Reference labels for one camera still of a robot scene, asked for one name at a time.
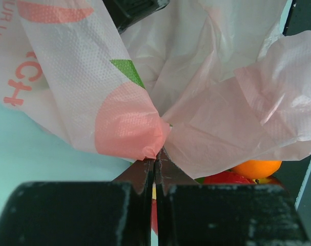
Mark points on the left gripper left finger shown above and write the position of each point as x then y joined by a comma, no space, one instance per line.
114,212

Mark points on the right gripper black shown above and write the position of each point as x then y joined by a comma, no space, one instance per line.
125,13

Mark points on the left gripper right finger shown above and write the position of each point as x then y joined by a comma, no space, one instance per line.
189,213

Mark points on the red fake pomegranate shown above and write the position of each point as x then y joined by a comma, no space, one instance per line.
227,177

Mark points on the orange fake tangerine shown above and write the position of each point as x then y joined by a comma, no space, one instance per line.
257,169

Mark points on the pink plastic bag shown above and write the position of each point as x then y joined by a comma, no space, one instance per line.
195,78

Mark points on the orange fake fruit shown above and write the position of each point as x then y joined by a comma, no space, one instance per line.
268,180

